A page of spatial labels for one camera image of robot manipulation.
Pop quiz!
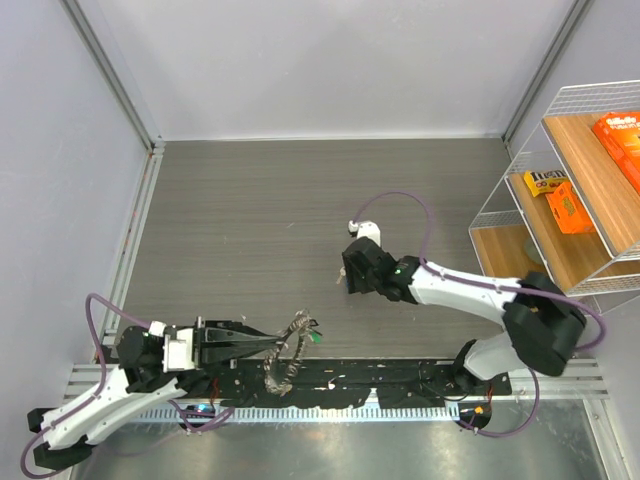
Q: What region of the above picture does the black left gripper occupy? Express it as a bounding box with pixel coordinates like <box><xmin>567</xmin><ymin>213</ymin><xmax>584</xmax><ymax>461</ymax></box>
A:
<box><xmin>174</xmin><ymin>314</ymin><xmax>282</xmax><ymax>367</ymax></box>

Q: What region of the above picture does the round steel keyring disc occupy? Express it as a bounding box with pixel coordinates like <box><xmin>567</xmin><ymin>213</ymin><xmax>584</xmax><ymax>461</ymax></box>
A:
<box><xmin>262</xmin><ymin>309</ymin><xmax>322</xmax><ymax>397</ymax></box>

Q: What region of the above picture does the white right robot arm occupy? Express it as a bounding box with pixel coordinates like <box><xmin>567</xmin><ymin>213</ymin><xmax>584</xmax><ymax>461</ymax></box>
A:
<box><xmin>342</xmin><ymin>237</ymin><xmax>587</xmax><ymax>394</ymax></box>

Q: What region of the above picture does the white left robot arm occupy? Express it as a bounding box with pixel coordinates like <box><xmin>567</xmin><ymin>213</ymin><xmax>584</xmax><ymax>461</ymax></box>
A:
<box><xmin>27</xmin><ymin>318</ymin><xmax>284</xmax><ymax>471</ymax></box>

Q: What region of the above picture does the yellow M&M's bag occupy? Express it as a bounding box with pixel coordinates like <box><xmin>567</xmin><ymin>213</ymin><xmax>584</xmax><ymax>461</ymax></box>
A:
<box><xmin>523</xmin><ymin>169</ymin><xmax>568</xmax><ymax>198</ymax></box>

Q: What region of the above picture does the orange Reese's box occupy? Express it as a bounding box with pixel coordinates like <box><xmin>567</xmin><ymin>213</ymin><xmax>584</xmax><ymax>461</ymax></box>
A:
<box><xmin>546</xmin><ymin>181</ymin><xmax>595</xmax><ymax>234</ymax></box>

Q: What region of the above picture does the orange Gillette box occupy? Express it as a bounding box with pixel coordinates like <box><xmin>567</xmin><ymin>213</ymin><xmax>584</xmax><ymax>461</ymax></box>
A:
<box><xmin>592</xmin><ymin>111</ymin><xmax>640</xmax><ymax>192</ymax></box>

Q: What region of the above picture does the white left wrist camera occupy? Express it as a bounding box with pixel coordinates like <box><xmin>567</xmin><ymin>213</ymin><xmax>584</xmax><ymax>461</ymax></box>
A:
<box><xmin>162</xmin><ymin>328</ymin><xmax>196</xmax><ymax>373</ymax></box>

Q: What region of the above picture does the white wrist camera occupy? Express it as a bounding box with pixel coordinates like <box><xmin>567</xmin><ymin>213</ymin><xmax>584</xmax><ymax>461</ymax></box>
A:
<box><xmin>162</xmin><ymin>328</ymin><xmax>196</xmax><ymax>373</ymax></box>
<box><xmin>347</xmin><ymin>220</ymin><xmax>381</xmax><ymax>246</ymax></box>

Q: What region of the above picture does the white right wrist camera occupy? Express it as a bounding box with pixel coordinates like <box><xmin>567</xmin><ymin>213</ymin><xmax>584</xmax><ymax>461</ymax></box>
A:
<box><xmin>347</xmin><ymin>220</ymin><xmax>381</xmax><ymax>246</ymax></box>

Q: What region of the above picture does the white slotted cable duct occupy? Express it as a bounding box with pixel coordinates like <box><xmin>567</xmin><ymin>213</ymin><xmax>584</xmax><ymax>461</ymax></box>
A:
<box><xmin>122</xmin><ymin>403</ymin><xmax>461</xmax><ymax>422</ymax></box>

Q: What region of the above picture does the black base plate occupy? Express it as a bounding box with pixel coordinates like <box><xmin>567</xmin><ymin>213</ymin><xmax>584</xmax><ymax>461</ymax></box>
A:
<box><xmin>186</xmin><ymin>358</ymin><xmax>512</xmax><ymax>409</ymax></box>

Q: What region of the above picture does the white wire shelf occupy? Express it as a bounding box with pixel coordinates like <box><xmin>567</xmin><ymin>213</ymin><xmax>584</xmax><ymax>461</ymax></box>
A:
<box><xmin>469</xmin><ymin>80</ymin><xmax>639</xmax><ymax>313</ymax></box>

